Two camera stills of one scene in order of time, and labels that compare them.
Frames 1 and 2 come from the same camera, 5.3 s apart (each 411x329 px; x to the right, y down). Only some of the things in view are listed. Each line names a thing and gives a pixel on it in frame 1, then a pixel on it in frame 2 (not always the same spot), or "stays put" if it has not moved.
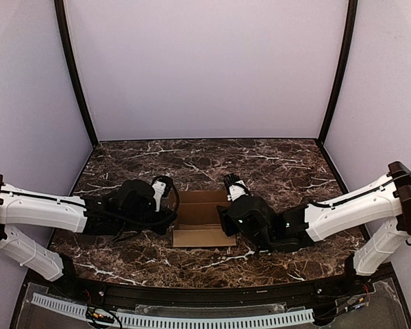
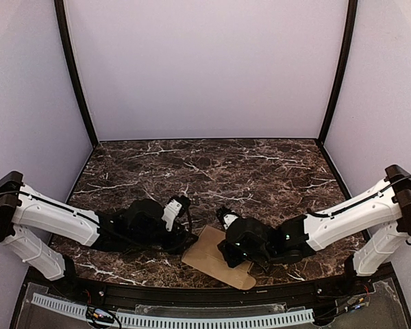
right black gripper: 227,221 → 229,249
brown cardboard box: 199,224 → 205,255
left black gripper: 168,221 → 179,238
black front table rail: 285,295 stays put
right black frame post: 351,18 stays put
